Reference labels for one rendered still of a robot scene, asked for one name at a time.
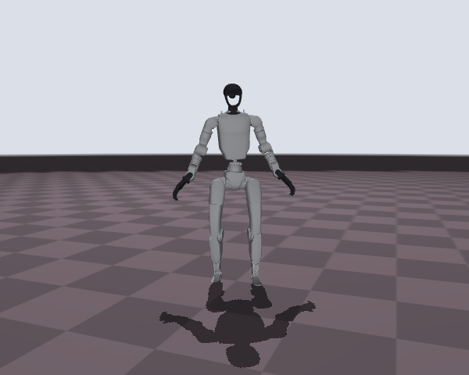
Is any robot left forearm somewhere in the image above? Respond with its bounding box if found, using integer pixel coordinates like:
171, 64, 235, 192
264, 142, 282, 178

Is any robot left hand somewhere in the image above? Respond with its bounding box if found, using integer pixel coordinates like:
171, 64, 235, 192
275, 170, 295, 196

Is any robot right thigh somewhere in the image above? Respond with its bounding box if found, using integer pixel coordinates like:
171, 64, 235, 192
209, 177, 225, 242

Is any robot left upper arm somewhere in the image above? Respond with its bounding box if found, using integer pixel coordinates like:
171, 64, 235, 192
249, 115, 271, 154

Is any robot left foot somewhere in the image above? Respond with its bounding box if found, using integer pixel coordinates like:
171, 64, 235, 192
250, 275, 263, 286

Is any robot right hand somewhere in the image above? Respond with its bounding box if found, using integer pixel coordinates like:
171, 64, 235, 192
173, 173, 193, 201

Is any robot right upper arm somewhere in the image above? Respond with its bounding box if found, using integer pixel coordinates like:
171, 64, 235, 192
195, 116, 219, 156

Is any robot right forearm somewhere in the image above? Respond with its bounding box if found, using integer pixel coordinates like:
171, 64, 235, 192
185, 144, 202, 181

